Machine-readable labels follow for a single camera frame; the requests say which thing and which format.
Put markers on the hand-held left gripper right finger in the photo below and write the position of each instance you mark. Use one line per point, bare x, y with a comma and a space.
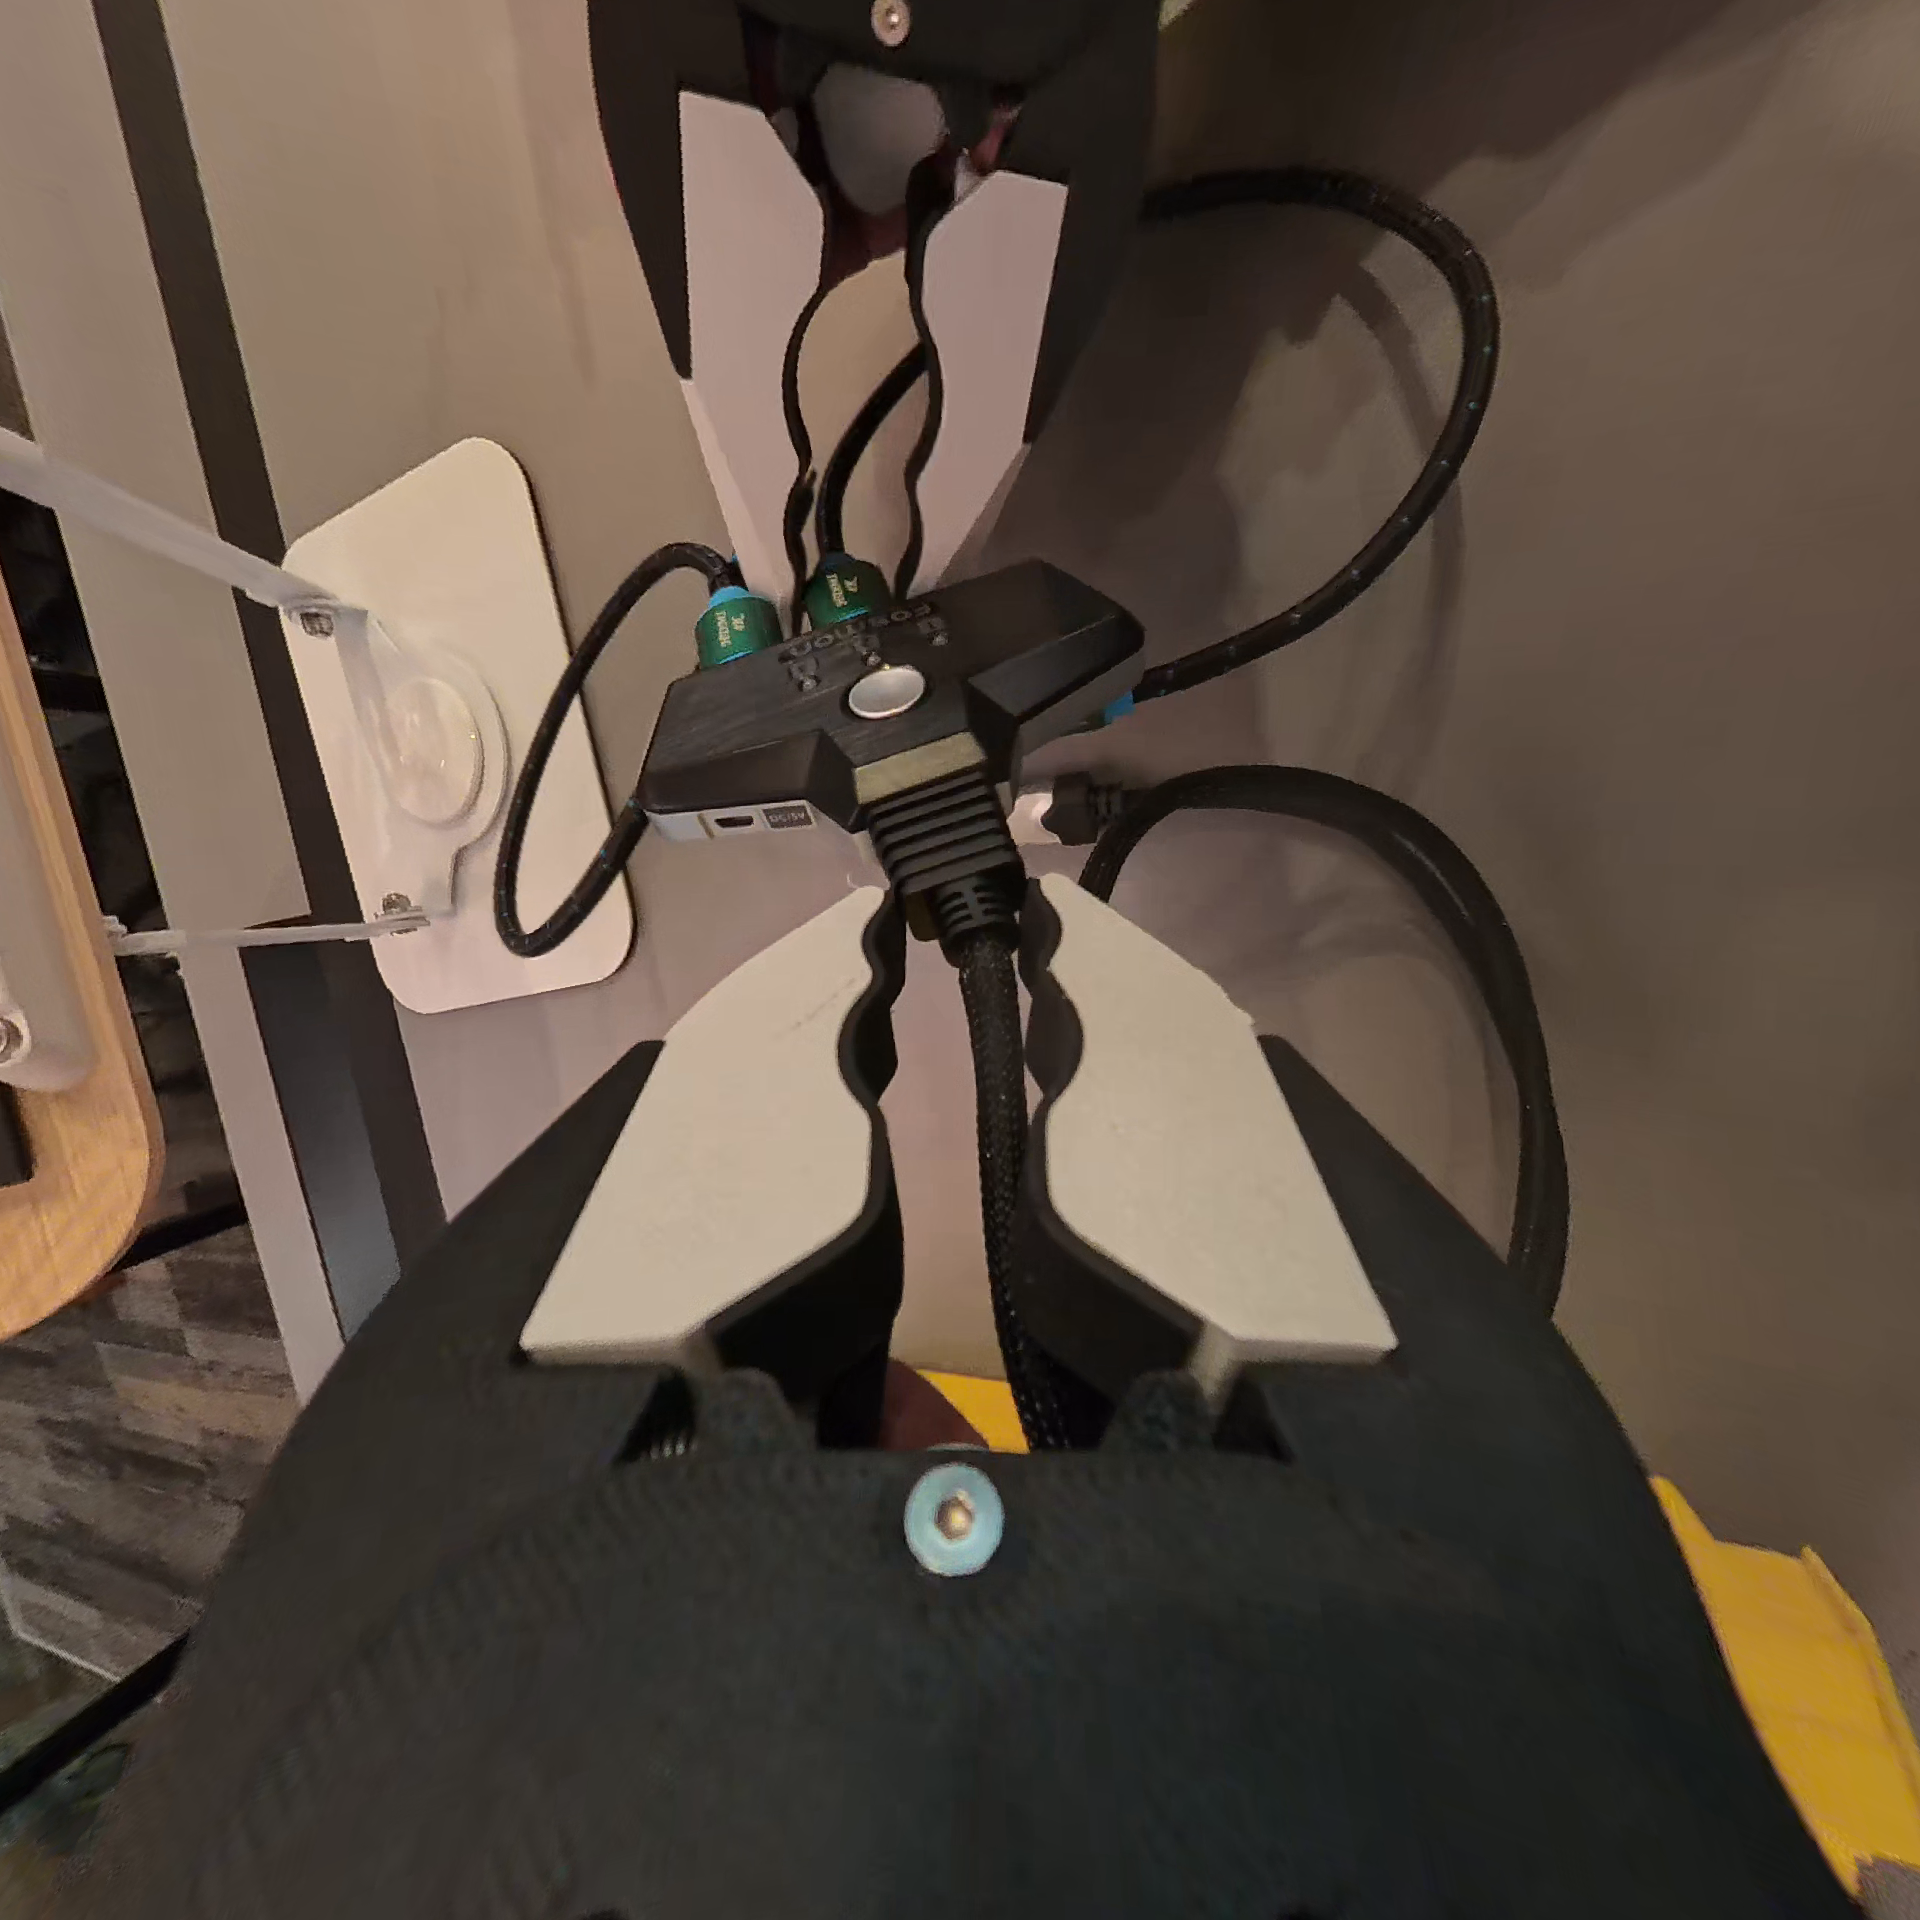
1214, 1201

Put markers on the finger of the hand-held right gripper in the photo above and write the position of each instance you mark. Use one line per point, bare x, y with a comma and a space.
999, 329
734, 302

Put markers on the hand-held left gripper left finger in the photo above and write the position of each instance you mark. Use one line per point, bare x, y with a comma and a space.
703, 1184

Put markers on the silver HDMI splitter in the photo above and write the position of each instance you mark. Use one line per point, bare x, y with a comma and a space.
750, 737

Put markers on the yellow plastic bin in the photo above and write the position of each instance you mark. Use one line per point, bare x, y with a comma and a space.
1770, 1648

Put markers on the person's right hand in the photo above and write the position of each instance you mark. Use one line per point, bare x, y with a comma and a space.
999, 140

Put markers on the person's left hand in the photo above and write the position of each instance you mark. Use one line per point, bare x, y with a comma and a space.
930, 1410

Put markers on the white folding stand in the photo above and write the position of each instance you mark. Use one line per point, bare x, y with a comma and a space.
451, 510

